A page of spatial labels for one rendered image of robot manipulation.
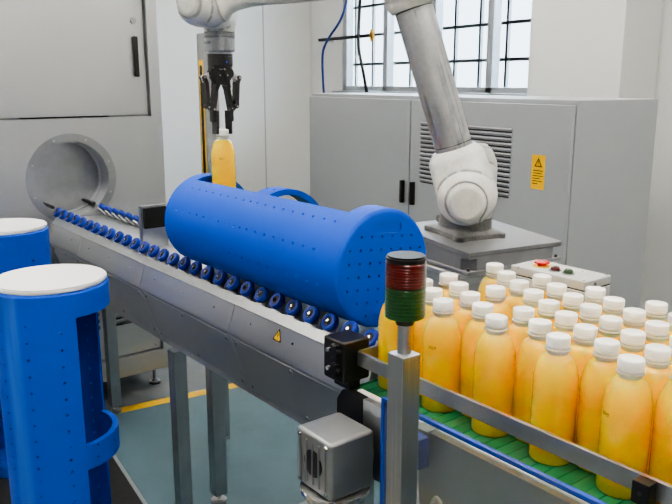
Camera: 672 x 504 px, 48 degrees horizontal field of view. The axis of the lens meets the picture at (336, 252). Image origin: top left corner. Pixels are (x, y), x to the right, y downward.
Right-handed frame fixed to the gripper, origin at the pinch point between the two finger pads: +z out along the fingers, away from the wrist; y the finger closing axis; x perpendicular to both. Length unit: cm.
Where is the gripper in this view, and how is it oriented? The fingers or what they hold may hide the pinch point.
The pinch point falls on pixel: (222, 122)
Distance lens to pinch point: 234.0
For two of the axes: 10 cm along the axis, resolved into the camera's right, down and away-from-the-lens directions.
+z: 0.0, 9.8, 2.2
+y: -7.9, 1.3, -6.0
